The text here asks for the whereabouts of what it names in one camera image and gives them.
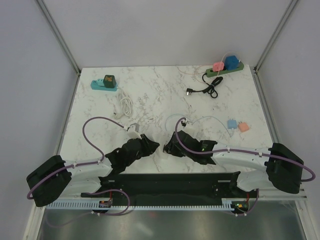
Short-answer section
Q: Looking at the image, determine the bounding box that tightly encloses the light blue charging cable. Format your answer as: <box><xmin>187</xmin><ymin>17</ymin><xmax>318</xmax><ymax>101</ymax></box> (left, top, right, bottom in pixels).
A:
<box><xmin>164</xmin><ymin>113</ymin><xmax>235</xmax><ymax>138</ymax></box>

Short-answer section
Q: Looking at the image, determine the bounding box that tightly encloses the white power cord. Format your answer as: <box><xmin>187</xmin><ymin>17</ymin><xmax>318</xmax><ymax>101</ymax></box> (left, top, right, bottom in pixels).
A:
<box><xmin>112</xmin><ymin>87</ymin><xmax>134</xmax><ymax>119</ymax></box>

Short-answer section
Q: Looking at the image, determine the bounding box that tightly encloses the light blue charger plug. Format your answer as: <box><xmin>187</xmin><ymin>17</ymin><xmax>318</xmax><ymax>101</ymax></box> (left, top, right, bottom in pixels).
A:
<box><xmin>227</xmin><ymin>119</ymin><xmax>238</xmax><ymax>130</ymax></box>

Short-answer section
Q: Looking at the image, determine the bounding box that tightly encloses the salmon pink charger plug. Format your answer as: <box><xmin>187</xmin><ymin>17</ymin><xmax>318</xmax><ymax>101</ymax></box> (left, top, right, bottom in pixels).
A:
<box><xmin>238</xmin><ymin>122</ymin><xmax>250</xmax><ymax>133</ymax></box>

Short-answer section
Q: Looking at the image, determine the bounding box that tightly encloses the teal power strip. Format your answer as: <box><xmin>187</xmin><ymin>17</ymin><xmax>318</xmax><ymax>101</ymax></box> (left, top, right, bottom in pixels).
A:
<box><xmin>90</xmin><ymin>78</ymin><xmax>117</xmax><ymax>92</ymax></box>

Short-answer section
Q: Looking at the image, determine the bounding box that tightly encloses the white triangular power strip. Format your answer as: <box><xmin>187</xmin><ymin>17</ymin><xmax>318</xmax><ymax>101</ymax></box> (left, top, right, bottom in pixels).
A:
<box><xmin>152</xmin><ymin>132</ymin><xmax>169</xmax><ymax>160</ymax></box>

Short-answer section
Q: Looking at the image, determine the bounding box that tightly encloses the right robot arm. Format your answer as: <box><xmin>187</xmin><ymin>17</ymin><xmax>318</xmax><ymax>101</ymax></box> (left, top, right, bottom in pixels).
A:
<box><xmin>163</xmin><ymin>130</ymin><xmax>304</xmax><ymax>197</ymax></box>

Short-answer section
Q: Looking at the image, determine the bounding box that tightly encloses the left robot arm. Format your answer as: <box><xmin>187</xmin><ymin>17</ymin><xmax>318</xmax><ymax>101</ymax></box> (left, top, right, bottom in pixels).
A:
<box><xmin>26</xmin><ymin>134</ymin><xmax>160</xmax><ymax>207</ymax></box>

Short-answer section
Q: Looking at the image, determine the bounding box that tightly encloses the pink plug adapter on strip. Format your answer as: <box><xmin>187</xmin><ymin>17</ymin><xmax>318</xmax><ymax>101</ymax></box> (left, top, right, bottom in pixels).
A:
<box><xmin>212</xmin><ymin>61</ymin><xmax>225</xmax><ymax>72</ymax></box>

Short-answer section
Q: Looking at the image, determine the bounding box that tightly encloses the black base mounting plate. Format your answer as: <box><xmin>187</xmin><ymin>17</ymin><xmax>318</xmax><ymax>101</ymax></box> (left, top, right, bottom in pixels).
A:
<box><xmin>80</xmin><ymin>173</ymin><xmax>259</xmax><ymax>207</ymax></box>

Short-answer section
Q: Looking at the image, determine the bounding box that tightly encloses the dark green cube adapter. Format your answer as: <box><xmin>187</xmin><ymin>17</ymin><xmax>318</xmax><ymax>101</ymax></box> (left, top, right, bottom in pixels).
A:
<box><xmin>103</xmin><ymin>75</ymin><xmax>117</xmax><ymax>89</ymax></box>

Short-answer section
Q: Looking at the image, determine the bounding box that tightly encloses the green power strip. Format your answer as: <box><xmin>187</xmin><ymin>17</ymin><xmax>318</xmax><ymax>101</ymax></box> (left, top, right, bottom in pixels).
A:
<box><xmin>205</xmin><ymin>62</ymin><xmax>245</xmax><ymax>78</ymax></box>

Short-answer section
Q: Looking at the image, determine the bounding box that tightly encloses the blue cube adapter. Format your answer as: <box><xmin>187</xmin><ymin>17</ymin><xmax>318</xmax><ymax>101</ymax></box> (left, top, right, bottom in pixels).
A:
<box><xmin>224</xmin><ymin>55</ymin><xmax>239</xmax><ymax>71</ymax></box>

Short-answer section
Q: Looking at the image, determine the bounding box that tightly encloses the black coiled power cord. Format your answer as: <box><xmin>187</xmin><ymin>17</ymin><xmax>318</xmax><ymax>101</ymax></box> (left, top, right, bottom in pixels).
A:
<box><xmin>186</xmin><ymin>74</ymin><xmax>224</xmax><ymax>99</ymax></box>

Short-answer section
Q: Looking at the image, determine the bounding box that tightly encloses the slotted cable duct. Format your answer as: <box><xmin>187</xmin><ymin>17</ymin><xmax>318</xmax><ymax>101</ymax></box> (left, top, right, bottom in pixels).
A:
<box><xmin>46</xmin><ymin>198</ymin><xmax>236</xmax><ymax>211</ymax></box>

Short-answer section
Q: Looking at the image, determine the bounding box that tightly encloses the thin pink cable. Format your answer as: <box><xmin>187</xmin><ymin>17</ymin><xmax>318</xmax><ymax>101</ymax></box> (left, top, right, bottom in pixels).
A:
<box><xmin>176</xmin><ymin>51</ymin><xmax>237</xmax><ymax>85</ymax></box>

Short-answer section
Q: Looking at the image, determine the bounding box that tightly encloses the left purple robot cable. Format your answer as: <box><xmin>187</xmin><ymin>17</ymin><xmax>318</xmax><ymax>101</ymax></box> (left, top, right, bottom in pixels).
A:
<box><xmin>26</xmin><ymin>116</ymin><xmax>131</xmax><ymax>200</ymax></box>

